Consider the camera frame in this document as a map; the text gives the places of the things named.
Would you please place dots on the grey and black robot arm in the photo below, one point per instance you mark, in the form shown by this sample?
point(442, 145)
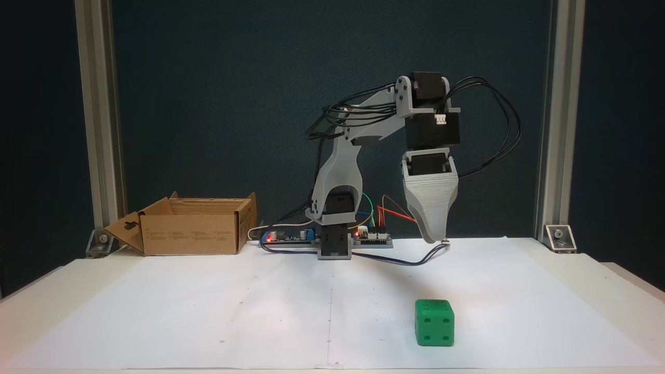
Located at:
point(340, 171)

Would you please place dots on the brown cardboard box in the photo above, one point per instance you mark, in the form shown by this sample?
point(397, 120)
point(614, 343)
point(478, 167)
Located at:
point(192, 236)

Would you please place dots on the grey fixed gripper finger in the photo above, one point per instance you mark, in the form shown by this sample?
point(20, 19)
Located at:
point(432, 202)

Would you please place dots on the white paper sheet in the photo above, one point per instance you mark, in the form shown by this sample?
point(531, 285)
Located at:
point(208, 311)

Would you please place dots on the aluminium frame post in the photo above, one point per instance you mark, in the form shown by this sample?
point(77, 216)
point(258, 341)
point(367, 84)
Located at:
point(98, 104)
point(561, 104)

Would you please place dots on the metal corner bracket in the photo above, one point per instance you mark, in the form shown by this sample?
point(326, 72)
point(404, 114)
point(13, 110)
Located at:
point(560, 238)
point(104, 241)

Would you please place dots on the blue power circuit board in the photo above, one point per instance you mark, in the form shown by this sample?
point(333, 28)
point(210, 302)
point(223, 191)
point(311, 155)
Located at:
point(283, 238)

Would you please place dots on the green dice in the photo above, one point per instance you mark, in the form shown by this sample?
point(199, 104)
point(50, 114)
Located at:
point(434, 324)

